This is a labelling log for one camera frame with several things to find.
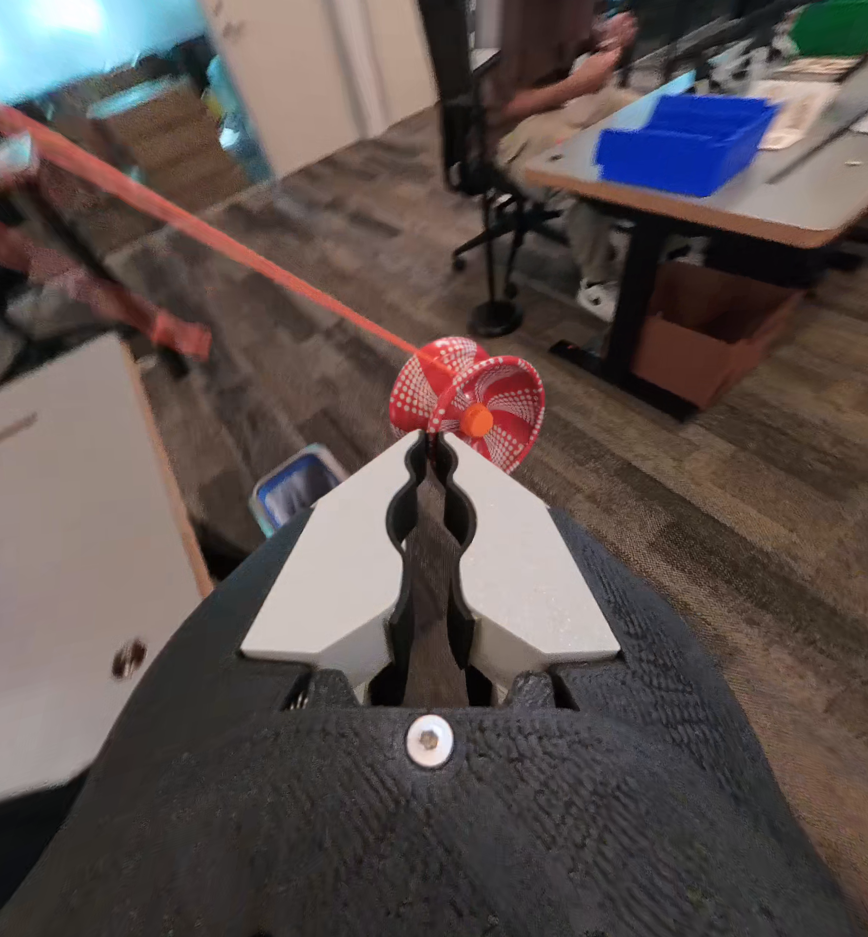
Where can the dark grey bin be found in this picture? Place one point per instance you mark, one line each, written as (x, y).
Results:
(295, 491)

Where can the green parts bin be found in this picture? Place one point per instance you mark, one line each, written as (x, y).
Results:
(844, 27)

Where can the large blue parts bin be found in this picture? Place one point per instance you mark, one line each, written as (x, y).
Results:
(683, 139)

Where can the metal nut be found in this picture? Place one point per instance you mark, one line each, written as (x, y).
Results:
(127, 659)

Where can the white desk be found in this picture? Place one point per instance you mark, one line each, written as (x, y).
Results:
(53, 586)

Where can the cardboard box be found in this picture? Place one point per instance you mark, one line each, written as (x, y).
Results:
(163, 132)
(712, 330)
(178, 158)
(149, 103)
(192, 183)

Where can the black stool chair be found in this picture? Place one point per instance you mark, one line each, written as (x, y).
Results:
(495, 315)

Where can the white door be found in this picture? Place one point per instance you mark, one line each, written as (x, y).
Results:
(280, 73)
(397, 59)

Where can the grey work table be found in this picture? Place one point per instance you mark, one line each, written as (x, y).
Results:
(785, 205)

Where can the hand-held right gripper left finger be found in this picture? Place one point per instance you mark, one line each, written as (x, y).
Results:
(332, 586)

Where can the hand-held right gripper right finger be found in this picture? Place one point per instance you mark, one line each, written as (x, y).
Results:
(536, 586)

